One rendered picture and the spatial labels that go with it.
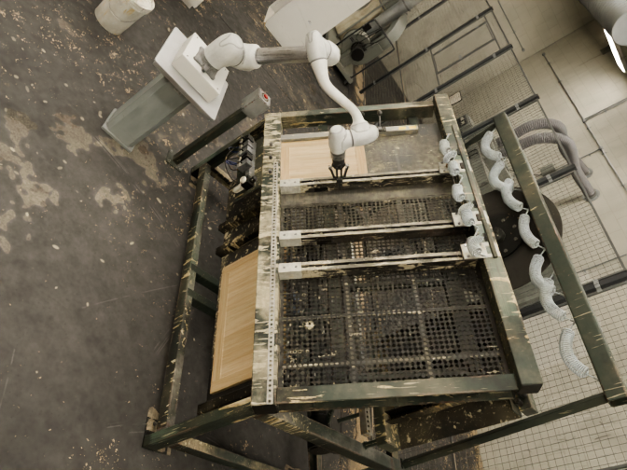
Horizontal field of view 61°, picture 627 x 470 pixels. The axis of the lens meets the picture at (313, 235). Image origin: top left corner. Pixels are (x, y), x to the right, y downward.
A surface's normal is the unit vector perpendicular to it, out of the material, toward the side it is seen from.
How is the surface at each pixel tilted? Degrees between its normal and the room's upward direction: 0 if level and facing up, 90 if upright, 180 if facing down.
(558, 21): 90
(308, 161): 57
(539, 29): 90
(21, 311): 0
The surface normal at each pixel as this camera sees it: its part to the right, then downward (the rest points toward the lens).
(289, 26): -0.06, 0.68
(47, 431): 0.80, -0.41
